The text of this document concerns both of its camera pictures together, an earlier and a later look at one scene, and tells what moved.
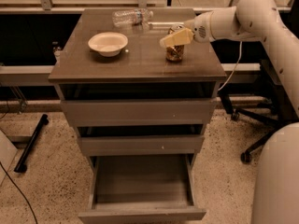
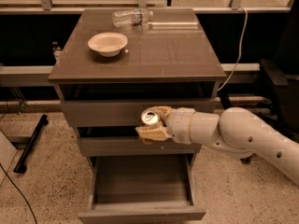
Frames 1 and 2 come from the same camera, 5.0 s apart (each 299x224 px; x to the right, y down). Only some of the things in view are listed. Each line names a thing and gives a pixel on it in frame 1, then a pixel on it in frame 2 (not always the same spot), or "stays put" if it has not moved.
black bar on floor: (21, 166) stays put
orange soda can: (175, 53) to (149, 117)
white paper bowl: (107, 44) stays put
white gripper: (198, 29) to (179, 124)
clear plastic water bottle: (139, 18) stays put
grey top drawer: (135, 105) stays put
